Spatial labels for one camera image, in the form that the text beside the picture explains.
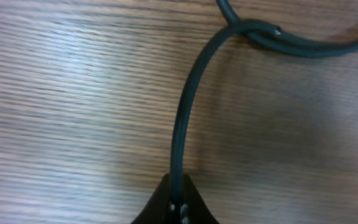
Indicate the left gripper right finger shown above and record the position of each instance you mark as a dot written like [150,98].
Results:
[198,212]

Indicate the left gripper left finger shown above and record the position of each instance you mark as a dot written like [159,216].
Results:
[156,209]

